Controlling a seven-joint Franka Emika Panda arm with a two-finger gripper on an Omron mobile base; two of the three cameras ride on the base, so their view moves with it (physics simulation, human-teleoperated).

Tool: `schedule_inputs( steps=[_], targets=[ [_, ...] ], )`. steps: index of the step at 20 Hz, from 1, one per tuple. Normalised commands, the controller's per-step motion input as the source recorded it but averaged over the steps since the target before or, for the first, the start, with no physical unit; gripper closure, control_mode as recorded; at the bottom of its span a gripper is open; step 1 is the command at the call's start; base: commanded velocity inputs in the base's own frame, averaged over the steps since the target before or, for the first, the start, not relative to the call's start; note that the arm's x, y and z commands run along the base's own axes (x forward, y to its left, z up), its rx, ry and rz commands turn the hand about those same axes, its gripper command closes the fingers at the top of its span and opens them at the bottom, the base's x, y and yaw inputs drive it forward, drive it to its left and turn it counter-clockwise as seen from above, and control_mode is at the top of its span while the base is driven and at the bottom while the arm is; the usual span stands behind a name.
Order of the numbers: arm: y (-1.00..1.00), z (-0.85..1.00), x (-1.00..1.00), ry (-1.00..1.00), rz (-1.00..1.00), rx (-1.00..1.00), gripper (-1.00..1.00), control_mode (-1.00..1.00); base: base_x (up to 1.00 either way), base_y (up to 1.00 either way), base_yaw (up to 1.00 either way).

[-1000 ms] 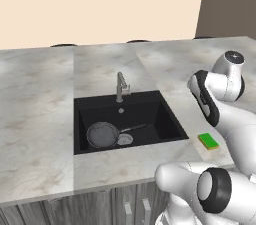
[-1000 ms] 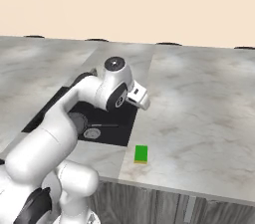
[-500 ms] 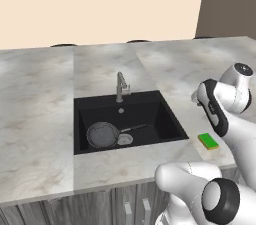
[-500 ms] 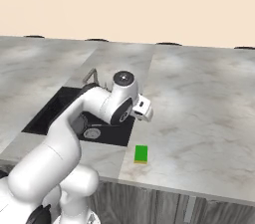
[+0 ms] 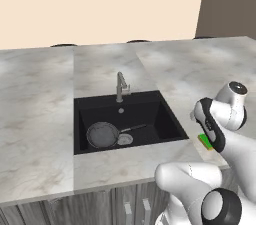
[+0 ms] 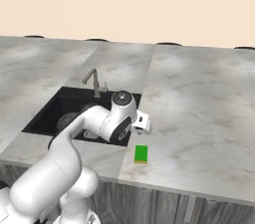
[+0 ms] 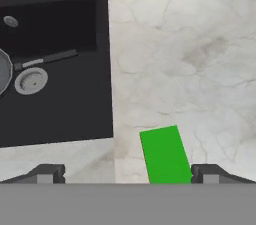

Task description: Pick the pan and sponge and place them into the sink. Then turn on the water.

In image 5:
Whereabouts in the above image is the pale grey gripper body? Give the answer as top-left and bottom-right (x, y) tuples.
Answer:
(189, 109), (198, 123)

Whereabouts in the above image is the green and yellow sponge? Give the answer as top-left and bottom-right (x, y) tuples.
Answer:
(197, 133), (215, 151)

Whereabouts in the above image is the black sink basin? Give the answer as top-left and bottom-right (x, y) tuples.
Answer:
(73, 89), (190, 156)

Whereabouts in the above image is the grey frying pan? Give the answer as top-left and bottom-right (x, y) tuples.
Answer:
(85, 121), (148, 150)

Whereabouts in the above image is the grey metal tap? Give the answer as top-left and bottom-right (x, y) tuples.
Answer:
(115, 71), (132, 104)

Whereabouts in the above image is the dark stool seat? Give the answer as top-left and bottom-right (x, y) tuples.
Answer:
(126, 38), (153, 44)
(49, 42), (79, 49)

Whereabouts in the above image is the narrow grey wood cupboard door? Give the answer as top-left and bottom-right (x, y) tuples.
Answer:
(137, 181), (172, 225)
(114, 184), (139, 225)

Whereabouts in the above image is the wide grey wood cupboard door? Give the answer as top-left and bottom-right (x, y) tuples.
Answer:
(0, 189), (114, 225)

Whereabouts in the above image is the pale cupboard handle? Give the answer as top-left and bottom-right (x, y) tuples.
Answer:
(123, 202), (133, 225)
(141, 198), (152, 225)

